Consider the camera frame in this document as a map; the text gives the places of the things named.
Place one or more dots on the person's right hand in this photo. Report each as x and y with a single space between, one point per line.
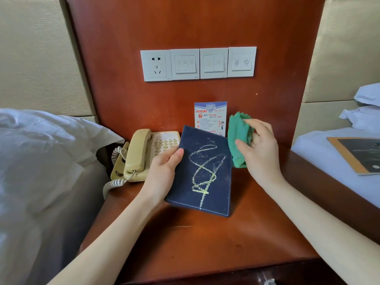
264 157

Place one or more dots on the person's left hand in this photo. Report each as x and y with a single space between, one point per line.
158 178

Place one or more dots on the person's left thumb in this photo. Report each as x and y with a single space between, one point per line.
172 156

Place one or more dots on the person's right thumb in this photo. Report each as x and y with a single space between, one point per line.
242 146

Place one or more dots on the green cleaning cloth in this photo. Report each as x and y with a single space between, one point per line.
237 130

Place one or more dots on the small dark blue chalkboard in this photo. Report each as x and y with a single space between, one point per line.
204 175

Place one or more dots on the person's right forearm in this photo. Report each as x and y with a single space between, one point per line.
323 231

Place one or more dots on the person's left forearm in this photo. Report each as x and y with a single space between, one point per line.
112 237

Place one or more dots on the beige telephone base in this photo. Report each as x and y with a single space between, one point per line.
163 142

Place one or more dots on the beige telephone handset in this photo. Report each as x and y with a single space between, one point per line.
138 151

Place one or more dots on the printed notice card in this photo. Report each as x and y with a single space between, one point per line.
210 115

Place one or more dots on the white bed sheet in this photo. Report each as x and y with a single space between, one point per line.
320 157

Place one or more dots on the beige padded headboard panel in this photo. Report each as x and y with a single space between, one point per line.
320 118
347 47
38 56

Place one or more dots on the reddish wooden nightstand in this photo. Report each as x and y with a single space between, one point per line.
213 243

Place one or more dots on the orange framed chalkboard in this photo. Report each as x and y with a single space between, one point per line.
360 152

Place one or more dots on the white pillow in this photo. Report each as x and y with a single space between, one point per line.
363 117
369 94

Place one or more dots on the reddish wooden back panel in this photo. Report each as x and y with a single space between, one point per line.
193 23

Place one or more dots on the white crumpled duvet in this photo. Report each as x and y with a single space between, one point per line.
38 175

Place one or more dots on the white round-icon switch panel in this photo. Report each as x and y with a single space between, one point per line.
241 62

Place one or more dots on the white two-button switch panel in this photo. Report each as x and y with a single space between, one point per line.
214 63

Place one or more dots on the white wall power socket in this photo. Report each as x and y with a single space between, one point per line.
156 65

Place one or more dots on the white three-button switch panel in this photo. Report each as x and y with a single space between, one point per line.
185 64

